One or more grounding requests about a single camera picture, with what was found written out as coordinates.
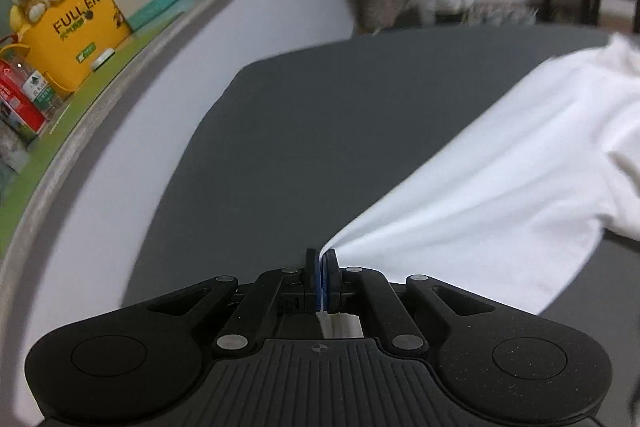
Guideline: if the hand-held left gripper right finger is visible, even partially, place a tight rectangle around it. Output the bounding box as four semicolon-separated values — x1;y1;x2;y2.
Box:
324;248;501;358

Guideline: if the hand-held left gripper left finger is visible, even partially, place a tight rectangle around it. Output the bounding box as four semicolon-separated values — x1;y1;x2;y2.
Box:
145;248;321;360

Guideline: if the white shirt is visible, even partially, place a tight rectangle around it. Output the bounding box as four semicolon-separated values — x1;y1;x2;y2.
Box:
317;32;640;338

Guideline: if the grey stone windowsill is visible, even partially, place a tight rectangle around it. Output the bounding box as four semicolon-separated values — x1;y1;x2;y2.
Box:
0;0;311;268

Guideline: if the green mat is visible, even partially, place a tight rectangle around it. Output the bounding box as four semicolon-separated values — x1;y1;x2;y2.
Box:
0;0;201;248

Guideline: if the black white patterned rug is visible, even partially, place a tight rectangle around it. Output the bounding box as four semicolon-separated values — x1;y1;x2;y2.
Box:
467;1;538;26

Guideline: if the crinkled clear plastic bag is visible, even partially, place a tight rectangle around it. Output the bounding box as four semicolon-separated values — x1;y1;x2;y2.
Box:
0;127;31;172

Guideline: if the plastic water bottle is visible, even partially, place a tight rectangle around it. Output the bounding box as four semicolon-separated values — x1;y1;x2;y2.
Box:
0;46;58;115

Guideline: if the yellow storage box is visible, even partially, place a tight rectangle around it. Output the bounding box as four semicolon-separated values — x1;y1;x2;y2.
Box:
22;0;132;95

